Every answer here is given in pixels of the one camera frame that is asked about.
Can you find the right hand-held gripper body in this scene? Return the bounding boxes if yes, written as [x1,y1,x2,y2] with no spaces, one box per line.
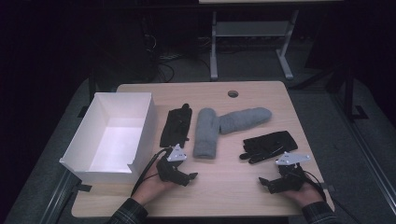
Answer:
[269,151,311,194]

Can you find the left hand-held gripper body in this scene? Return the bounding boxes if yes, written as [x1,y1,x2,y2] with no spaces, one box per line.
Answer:
[156,143,189,187]

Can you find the grey mitten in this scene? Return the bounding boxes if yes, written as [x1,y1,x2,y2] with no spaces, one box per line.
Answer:
[219,106,273,135]
[192,107,221,160]

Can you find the white box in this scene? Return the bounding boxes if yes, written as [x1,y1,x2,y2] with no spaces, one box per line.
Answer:
[59,91,158,185]

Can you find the person's right hand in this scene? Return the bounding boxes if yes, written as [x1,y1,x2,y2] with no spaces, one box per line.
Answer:
[281,174,325,208]

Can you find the person's left hand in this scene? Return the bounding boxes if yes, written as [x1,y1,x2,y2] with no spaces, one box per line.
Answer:
[132,161,177,206]

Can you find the black glove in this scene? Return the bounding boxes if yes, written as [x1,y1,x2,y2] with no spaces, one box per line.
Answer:
[238,130,299,165]
[159,103,193,149]

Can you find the grey metal stand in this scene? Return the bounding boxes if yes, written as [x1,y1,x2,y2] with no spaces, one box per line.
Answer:
[208,8,300,82]

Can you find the black floor cables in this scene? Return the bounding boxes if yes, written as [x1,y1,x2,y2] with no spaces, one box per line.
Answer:
[141,31,176,84]

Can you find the black frame post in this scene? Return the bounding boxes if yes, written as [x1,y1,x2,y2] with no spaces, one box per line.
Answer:
[342,63,369,123]

